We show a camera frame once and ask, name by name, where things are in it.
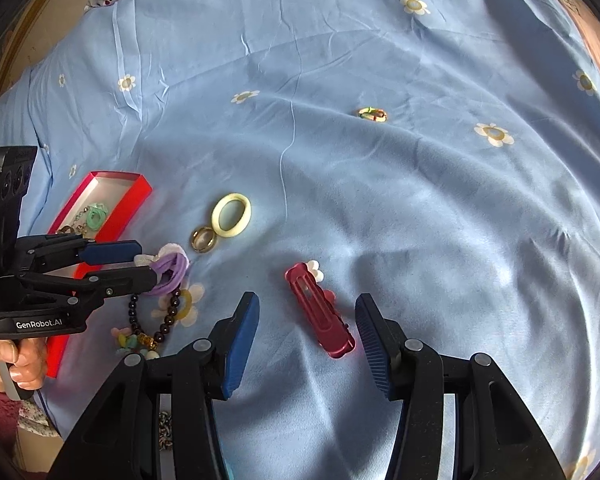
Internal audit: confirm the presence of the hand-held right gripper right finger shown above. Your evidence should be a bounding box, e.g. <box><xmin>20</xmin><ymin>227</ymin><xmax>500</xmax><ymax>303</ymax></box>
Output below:
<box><xmin>354</xmin><ymin>293</ymin><xmax>568</xmax><ymax>480</ymax></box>

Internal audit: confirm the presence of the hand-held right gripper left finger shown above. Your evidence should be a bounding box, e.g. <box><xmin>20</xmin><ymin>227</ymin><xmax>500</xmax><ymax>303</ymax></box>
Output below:
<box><xmin>50</xmin><ymin>291</ymin><xmax>260</xmax><ymax>480</ymax></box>

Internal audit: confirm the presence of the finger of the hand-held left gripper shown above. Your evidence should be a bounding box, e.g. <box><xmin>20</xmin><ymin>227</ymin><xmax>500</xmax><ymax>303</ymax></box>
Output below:
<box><xmin>17</xmin><ymin>263</ymin><xmax>159</xmax><ymax>312</ymax></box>
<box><xmin>15</xmin><ymin>232</ymin><xmax>144</xmax><ymax>275</ymax></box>

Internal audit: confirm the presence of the purple hair tie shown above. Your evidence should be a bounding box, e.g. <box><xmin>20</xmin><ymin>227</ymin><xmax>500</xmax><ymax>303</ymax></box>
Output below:
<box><xmin>147</xmin><ymin>252</ymin><xmax>190</xmax><ymax>297</ymax></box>

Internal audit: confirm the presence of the red hair clip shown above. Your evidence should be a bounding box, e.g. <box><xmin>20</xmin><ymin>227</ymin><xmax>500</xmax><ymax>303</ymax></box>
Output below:
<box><xmin>284</xmin><ymin>260</ymin><xmax>356</xmax><ymax>360</ymax></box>

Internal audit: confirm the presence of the red jewelry box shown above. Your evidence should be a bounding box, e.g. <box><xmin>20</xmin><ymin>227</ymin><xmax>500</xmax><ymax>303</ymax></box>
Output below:
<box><xmin>45</xmin><ymin>171</ymin><xmax>154</xmax><ymax>380</ymax></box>

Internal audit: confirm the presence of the person's left hand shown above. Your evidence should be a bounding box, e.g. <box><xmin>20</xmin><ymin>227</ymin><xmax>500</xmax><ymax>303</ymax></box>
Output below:
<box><xmin>0</xmin><ymin>322</ymin><xmax>47</xmax><ymax>392</ymax></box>

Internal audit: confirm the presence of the white fabric hair flower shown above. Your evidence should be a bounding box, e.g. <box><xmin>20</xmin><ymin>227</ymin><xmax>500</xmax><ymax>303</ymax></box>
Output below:
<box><xmin>134</xmin><ymin>243</ymin><xmax>189</xmax><ymax>268</ymax></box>

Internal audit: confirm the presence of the brown bangle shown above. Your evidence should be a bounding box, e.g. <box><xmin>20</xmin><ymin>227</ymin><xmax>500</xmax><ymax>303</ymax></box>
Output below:
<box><xmin>190</xmin><ymin>226</ymin><xmax>219</xmax><ymax>255</ymax></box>

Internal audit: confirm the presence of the pale yellow bangle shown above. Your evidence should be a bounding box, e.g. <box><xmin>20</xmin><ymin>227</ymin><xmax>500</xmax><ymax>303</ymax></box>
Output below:
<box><xmin>211</xmin><ymin>192</ymin><xmax>253</xmax><ymax>239</ymax></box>

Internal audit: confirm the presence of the blue floral bed sheet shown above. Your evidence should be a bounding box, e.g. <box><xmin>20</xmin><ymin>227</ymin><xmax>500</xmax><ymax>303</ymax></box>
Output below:
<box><xmin>0</xmin><ymin>0</ymin><xmax>600</xmax><ymax>480</ymax></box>

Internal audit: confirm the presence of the floral patterned cloth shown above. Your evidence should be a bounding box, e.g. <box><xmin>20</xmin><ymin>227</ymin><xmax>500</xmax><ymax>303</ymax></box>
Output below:
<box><xmin>16</xmin><ymin>401</ymin><xmax>62</xmax><ymax>439</ymax></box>

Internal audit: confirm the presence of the wooden headboard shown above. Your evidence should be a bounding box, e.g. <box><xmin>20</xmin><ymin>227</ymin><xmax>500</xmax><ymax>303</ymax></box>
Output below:
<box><xmin>0</xmin><ymin>0</ymin><xmax>106</xmax><ymax>117</ymax></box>

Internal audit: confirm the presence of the black bead bracelet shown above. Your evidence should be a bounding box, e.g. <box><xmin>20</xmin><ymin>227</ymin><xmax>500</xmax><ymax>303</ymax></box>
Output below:
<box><xmin>127</xmin><ymin>287</ymin><xmax>182</xmax><ymax>357</ymax></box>

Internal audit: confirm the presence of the green hair tie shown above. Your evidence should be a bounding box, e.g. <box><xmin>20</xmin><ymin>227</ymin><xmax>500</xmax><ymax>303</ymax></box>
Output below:
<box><xmin>85</xmin><ymin>202</ymin><xmax>109</xmax><ymax>234</ymax></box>

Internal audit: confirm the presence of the gold chain bracelet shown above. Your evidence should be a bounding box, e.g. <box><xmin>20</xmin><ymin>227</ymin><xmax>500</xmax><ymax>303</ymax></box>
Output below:
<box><xmin>55</xmin><ymin>207</ymin><xmax>88</xmax><ymax>237</ymax></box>

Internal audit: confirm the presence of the pastel bead bracelet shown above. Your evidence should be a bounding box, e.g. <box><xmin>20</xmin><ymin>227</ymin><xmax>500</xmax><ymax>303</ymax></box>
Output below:
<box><xmin>111</xmin><ymin>327</ymin><xmax>160</xmax><ymax>361</ymax></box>

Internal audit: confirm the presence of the metal chain necklace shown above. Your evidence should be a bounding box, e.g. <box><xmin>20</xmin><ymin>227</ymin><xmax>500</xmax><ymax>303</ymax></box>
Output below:
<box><xmin>157</xmin><ymin>410</ymin><xmax>176</xmax><ymax>453</ymax></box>

